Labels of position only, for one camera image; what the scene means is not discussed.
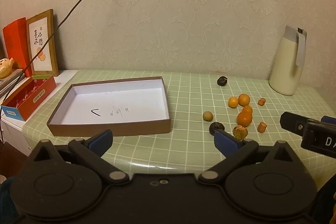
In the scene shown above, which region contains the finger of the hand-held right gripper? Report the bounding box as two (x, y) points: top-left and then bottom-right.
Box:
(321, 115), (336, 126)
(280, 111), (311, 133)

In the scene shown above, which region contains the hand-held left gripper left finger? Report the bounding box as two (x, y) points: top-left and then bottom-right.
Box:
(33, 129), (129, 182)

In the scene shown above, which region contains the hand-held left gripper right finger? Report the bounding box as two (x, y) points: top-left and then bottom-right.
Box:
(198, 129), (296, 184)

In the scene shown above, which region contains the dark round fruit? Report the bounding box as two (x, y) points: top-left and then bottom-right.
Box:
(209, 121), (225, 135)

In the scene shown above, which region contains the large orange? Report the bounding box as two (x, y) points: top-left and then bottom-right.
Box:
(237, 111), (253, 127)

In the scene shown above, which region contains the brown cardboard box tray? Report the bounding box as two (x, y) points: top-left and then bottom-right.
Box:
(47, 76), (171, 137)

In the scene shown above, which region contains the brown cracked nut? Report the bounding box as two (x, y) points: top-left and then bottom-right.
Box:
(233, 125), (249, 141)

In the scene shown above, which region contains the green checked tablecloth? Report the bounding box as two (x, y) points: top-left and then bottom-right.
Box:
(22, 69), (336, 189)

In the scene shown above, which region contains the cream thermos jug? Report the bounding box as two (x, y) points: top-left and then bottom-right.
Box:
(269, 25), (308, 96)

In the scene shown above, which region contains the red open box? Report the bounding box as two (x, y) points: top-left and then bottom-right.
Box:
(0, 75), (57, 122)

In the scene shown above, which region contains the stack of books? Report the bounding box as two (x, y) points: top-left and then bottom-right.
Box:
(0, 69), (26, 99)

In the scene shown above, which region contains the yellow plush toy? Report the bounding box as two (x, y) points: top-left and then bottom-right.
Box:
(0, 57), (15, 79)

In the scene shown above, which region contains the red envelope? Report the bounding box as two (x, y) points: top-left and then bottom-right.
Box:
(3, 17), (33, 78)

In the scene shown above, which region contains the wooden picture frame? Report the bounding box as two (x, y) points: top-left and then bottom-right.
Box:
(26, 9), (59, 76)

